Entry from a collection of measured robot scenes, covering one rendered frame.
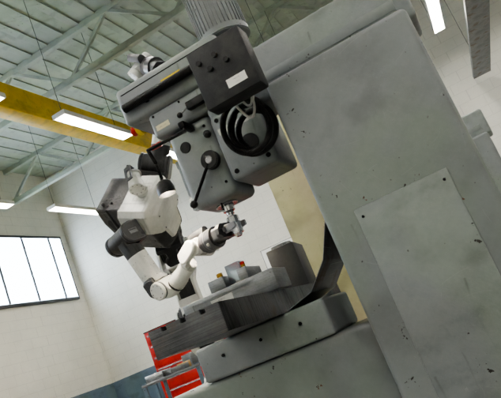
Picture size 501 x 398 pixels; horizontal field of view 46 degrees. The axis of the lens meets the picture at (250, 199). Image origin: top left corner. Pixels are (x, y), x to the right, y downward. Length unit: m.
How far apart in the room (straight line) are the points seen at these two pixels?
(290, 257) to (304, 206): 1.55
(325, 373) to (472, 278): 0.55
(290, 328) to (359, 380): 0.27
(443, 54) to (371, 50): 9.68
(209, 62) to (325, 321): 0.91
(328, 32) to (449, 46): 9.56
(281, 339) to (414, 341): 0.44
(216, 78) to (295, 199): 2.14
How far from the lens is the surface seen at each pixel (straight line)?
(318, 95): 1.93
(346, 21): 2.11
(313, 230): 3.91
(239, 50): 1.91
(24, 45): 9.90
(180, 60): 2.29
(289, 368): 2.01
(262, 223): 11.83
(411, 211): 1.81
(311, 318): 1.95
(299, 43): 2.13
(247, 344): 2.04
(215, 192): 2.15
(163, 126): 2.27
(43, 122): 8.93
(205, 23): 2.33
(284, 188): 3.99
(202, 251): 2.34
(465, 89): 11.39
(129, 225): 2.56
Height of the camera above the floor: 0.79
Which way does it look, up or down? 13 degrees up
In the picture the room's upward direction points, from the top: 22 degrees counter-clockwise
